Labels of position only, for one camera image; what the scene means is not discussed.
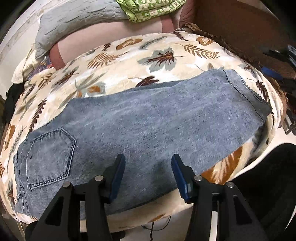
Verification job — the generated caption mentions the blue denim jeans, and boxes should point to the blue denim jeans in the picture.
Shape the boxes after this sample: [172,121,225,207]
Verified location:
[14,69,272,218]

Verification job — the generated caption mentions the black cloth bundle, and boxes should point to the black cloth bundle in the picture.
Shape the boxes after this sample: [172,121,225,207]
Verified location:
[2,82,25,125]

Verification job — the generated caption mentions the leaf print cream blanket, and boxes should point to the leaf print cream blanket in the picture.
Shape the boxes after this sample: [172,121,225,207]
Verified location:
[1,30,287,224]

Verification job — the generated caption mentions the brown cardboard box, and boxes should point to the brown cardboard box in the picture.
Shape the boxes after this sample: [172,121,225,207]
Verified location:
[194,1,295,78]

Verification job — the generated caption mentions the grey quilted pillow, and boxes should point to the grey quilted pillow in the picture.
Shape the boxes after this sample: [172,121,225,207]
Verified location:
[35,0,127,59]

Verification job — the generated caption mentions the green patterned folded blanket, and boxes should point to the green patterned folded blanket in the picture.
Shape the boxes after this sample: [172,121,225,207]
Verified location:
[116,0,186,23]

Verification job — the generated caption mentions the black cable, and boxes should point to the black cable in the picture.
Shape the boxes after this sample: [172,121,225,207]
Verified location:
[140,215,172,241]

